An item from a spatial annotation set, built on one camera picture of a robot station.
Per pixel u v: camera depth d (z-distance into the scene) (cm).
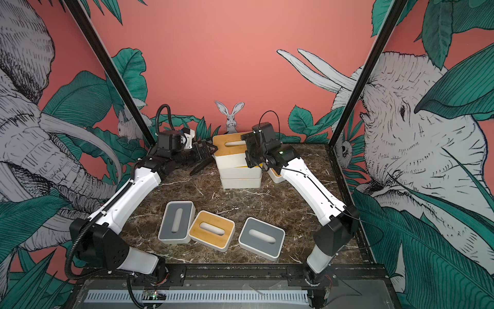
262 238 83
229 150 79
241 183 98
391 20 72
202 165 107
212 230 84
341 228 42
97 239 40
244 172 89
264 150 56
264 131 54
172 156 60
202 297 70
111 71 86
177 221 88
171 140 60
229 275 75
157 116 111
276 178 99
